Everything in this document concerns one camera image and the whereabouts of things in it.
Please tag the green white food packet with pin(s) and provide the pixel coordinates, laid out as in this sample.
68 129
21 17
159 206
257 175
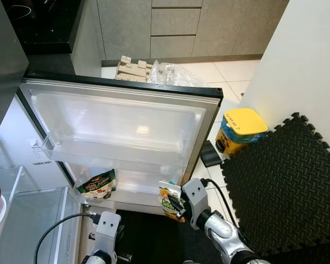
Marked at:
97 186

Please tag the black kitchen countertop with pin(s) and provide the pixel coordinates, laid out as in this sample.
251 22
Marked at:
44 22

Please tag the small black ribbed pad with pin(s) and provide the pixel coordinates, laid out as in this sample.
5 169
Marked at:
212 154

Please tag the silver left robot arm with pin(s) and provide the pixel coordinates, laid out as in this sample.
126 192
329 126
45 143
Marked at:
99 259

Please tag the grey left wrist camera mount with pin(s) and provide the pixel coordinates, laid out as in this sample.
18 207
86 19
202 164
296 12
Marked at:
107 231

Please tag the clear fridge door shelf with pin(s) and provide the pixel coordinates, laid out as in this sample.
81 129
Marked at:
137 184
115 151

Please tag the clear plastic bag heap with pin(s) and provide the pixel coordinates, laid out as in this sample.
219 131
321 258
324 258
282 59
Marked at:
176 74

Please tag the yellow lidded tub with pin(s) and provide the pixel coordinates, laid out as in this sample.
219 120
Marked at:
242 124

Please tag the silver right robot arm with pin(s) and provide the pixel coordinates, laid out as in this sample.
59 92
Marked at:
223 236

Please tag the black foam puzzle mat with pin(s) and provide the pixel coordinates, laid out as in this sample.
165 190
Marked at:
286 187

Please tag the glass fridge shelf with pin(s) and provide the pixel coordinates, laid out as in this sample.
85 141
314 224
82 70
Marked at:
44 220

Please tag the black floor mat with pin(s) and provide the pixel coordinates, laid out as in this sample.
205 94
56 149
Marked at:
154 242

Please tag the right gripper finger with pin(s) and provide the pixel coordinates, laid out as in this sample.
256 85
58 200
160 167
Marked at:
179 204

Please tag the silver fridge door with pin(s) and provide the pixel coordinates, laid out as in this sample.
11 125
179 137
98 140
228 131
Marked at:
126 121

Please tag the silver freezer door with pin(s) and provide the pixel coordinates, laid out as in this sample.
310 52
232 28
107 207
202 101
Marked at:
3 66

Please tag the silver fridge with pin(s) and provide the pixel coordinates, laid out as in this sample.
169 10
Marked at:
16 137

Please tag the Peel Fresh juice carton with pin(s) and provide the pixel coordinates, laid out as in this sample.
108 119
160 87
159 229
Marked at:
166 204

